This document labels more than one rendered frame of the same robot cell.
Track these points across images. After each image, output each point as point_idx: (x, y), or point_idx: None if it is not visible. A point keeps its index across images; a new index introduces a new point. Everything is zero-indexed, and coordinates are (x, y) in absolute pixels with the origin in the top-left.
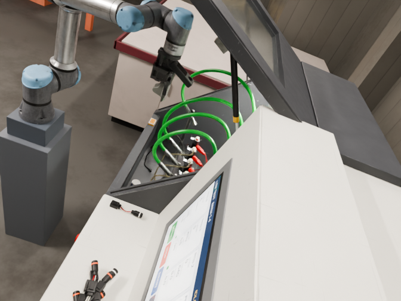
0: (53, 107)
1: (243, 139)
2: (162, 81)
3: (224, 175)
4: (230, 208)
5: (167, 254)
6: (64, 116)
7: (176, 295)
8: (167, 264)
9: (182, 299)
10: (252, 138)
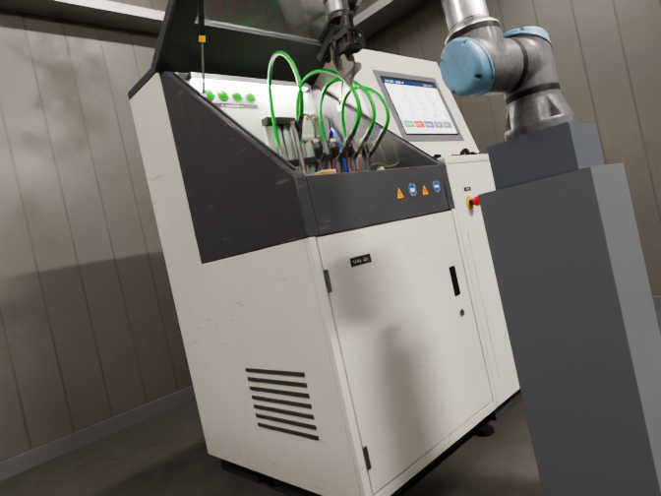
0: (506, 124)
1: (362, 60)
2: (353, 53)
3: (383, 74)
4: (397, 70)
5: (419, 120)
6: (489, 158)
7: (428, 99)
8: (422, 117)
9: (428, 93)
10: (365, 54)
